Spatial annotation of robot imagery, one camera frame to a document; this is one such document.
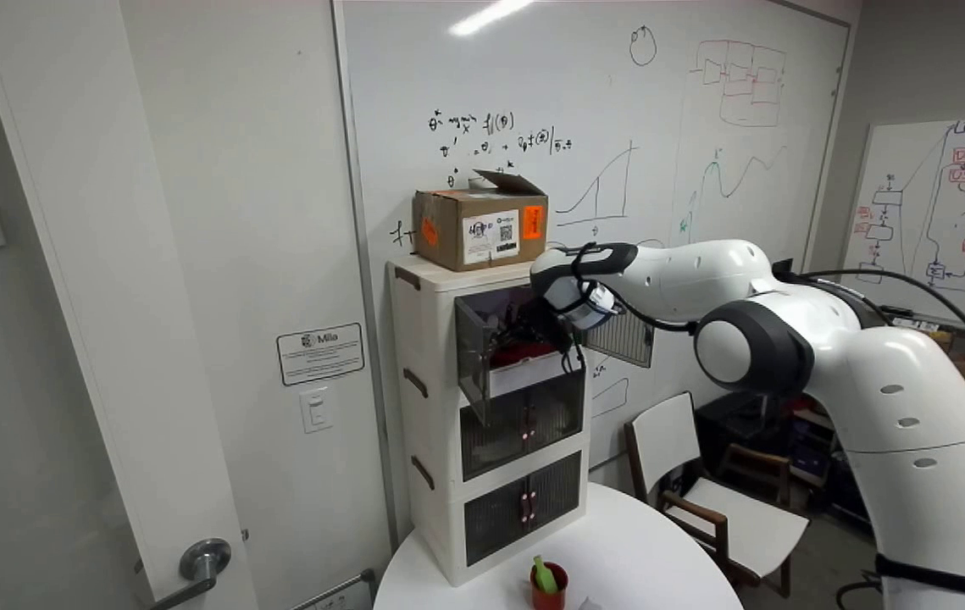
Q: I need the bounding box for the brown cardboard box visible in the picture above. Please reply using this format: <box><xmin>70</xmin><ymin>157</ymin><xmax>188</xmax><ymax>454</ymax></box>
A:
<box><xmin>412</xmin><ymin>169</ymin><xmax>550</xmax><ymax>274</ymax></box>

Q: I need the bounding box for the silver door handle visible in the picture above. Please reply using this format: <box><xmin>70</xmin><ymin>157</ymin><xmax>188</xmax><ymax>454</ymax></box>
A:
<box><xmin>146</xmin><ymin>537</ymin><xmax>234</xmax><ymax>610</ymax></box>

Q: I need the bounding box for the red cup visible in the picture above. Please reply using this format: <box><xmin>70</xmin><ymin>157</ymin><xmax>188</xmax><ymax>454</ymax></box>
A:
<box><xmin>530</xmin><ymin>561</ymin><xmax>570</xmax><ymax>610</ymax></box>

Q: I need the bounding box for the dark mesh cabinet door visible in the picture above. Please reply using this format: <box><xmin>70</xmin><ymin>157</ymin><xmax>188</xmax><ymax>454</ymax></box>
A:
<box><xmin>525</xmin><ymin>451</ymin><xmax>585</xmax><ymax>545</ymax></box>
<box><xmin>459</xmin><ymin>398</ymin><xmax>528</xmax><ymax>481</ymax></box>
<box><xmin>580</xmin><ymin>310</ymin><xmax>656</xmax><ymax>369</ymax></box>
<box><xmin>525</xmin><ymin>371</ymin><xmax>587</xmax><ymax>460</ymax></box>
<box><xmin>454</xmin><ymin>292</ymin><xmax>493</xmax><ymax>426</ymax></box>
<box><xmin>463</xmin><ymin>481</ymin><xmax>528</xmax><ymax>568</ymax></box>

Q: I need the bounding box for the white storage cabinet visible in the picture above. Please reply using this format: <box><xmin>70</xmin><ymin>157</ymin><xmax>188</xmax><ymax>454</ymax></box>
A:
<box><xmin>386</xmin><ymin>256</ymin><xmax>656</xmax><ymax>588</ymax></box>

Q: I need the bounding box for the white wall sign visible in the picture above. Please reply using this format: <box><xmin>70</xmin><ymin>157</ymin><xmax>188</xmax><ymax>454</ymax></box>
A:
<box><xmin>275</xmin><ymin>322</ymin><xmax>366</xmax><ymax>387</ymax></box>

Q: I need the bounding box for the grey door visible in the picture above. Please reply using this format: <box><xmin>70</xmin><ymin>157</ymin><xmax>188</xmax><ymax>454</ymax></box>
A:
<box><xmin>0</xmin><ymin>0</ymin><xmax>260</xmax><ymax>610</ymax></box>

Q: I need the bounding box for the white wooden chair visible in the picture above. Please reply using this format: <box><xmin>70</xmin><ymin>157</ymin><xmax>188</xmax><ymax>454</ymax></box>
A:
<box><xmin>624</xmin><ymin>391</ymin><xmax>812</xmax><ymax>599</ymax></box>

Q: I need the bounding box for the white light switch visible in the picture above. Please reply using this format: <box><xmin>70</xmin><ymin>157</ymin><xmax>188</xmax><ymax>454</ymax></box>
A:
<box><xmin>299</xmin><ymin>385</ymin><xmax>335</xmax><ymax>435</ymax></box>

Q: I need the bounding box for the small whiteboard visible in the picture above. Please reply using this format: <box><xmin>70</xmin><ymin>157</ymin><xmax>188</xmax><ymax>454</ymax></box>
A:
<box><xmin>840</xmin><ymin>115</ymin><xmax>965</xmax><ymax>336</ymax></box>

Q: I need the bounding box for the black cable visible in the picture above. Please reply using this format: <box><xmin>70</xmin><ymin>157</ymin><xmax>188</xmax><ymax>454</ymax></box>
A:
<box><xmin>835</xmin><ymin>570</ymin><xmax>884</xmax><ymax>610</ymax></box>

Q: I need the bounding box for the large whiteboard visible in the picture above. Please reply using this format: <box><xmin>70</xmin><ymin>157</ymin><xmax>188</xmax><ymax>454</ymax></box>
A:
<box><xmin>332</xmin><ymin>0</ymin><xmax>853</xmax><ymax>543</ymax></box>

